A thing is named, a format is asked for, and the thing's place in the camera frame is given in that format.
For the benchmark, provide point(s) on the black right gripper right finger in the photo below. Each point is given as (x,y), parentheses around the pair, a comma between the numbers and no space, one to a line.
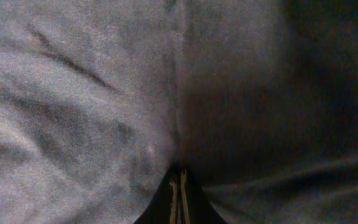
(195,207)

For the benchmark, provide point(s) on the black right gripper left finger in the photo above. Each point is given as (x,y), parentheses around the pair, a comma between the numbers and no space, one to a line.
(163,207)

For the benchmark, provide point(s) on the dark blue shorts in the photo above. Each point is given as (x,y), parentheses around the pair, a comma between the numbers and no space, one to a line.
(257,99)

